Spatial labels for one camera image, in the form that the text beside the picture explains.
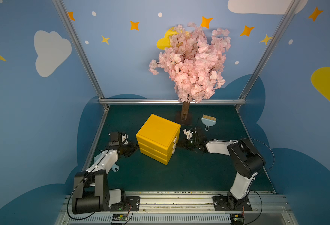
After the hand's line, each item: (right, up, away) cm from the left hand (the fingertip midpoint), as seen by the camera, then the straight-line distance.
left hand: (139, 144), depth 89 cm
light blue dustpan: (-14, -13, -5) cm, 20 cm away
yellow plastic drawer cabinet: (+12, +6, -14) cm, 20 cm away
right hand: (+25, 0, +4) cm, 25 cm away
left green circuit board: (-7, -35, -18) cm, 40 cm away
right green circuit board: (+55, -37, -16) cm, 68 cm away
